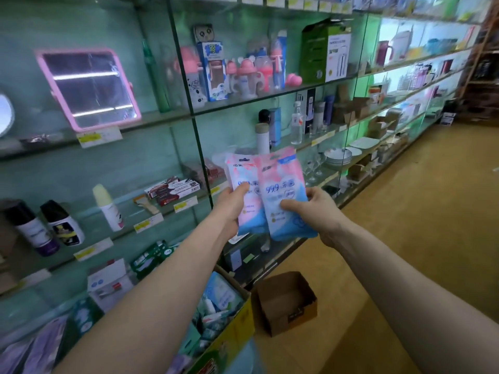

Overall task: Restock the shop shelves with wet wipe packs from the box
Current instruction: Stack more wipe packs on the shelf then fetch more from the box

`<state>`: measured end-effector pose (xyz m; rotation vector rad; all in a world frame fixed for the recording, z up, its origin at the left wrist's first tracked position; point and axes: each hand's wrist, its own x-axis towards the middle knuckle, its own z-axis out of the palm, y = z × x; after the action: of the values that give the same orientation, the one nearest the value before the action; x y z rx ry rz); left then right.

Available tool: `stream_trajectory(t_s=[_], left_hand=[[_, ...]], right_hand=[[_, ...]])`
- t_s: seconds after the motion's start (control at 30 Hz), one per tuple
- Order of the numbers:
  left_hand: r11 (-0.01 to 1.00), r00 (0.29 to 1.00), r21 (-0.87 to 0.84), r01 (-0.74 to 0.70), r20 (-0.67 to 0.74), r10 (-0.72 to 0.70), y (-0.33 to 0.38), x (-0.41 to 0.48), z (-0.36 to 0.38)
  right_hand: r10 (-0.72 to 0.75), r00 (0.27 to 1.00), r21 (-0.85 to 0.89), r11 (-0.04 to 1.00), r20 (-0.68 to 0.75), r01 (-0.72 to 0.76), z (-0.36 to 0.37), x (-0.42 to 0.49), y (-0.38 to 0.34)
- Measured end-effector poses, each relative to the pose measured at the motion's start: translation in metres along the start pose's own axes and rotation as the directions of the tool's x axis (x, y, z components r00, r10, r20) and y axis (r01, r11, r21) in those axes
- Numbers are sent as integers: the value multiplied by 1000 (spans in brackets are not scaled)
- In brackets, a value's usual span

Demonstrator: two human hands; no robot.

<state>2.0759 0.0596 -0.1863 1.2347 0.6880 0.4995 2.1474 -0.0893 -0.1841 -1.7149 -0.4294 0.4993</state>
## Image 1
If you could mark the person's left hand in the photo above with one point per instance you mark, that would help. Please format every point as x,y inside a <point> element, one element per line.
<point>230,210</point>

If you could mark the green bulb boxes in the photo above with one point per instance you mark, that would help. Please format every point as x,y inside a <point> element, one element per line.
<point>152,258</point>

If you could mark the clear wrapped purple items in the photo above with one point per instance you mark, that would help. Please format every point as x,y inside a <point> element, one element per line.
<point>39,346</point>

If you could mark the person's right forearm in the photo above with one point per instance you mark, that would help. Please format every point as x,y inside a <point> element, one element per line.
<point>421,307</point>

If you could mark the white printed box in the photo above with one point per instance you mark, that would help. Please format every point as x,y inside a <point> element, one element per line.
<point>111,282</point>

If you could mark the white thermos flask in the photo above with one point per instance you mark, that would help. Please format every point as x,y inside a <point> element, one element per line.
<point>263,138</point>

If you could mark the blue plastic stool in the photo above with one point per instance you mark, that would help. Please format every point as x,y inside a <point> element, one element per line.
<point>243,360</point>

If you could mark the red white packaged box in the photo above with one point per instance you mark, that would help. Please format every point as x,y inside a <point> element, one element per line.
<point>175,190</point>

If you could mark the pink framed panel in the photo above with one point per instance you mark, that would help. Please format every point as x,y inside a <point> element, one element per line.
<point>90,88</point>

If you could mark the brown cardboard box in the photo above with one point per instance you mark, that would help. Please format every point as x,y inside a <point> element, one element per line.
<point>285,304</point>
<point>226,323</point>

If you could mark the person's left forearm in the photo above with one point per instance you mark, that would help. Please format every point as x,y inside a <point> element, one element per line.
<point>140,315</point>

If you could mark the black cap white bottle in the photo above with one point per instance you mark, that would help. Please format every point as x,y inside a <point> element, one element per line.
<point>64,223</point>
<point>33,228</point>

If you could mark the clear tall bottle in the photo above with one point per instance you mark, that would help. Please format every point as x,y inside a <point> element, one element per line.
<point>297,124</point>

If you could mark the stack of white bowls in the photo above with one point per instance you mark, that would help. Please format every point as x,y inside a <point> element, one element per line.
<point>338,156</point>

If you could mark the person's right hand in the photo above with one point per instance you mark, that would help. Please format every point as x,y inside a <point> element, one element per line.
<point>323,218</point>

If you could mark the green white carton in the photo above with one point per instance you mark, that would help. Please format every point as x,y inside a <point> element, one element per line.
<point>326,52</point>

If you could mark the yellow white price card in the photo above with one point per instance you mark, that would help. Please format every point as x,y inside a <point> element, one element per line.
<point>100,137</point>

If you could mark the row of toiletry bottles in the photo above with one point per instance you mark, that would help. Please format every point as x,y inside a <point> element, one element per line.
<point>242,74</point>

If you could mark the pink-blue wipes packet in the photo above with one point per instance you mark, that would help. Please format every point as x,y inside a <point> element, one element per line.
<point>285,179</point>
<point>249,175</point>

